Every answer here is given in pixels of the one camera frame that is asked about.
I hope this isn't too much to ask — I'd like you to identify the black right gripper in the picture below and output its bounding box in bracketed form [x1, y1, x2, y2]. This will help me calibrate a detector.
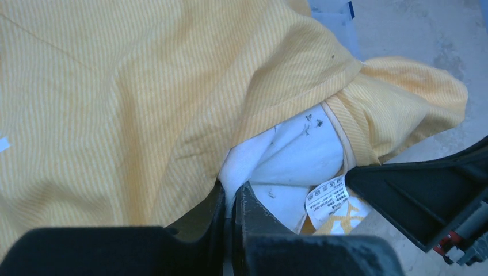
[345, 138, 487, 266]

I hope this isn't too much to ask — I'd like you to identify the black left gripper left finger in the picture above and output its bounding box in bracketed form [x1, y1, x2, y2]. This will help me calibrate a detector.
[1, 182, 225, 275]

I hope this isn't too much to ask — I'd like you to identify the clear plastic screw box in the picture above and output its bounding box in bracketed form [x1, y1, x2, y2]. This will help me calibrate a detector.
[308, 0, 362, 60]

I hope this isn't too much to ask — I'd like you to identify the white pillow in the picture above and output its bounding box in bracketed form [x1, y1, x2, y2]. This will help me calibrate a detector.
[218, 105, 344, 233]

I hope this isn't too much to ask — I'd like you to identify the white care label tag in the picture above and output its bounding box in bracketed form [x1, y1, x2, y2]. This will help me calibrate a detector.
[304, 175, 349, 230]

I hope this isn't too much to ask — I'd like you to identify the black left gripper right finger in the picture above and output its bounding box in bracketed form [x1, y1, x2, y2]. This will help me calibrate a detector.
[232, 183, 404, 276]

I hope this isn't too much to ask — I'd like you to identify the orange Mickey Mouse pillowcase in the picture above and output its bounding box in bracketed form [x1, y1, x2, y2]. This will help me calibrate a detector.
[1, 1, 468, 256]

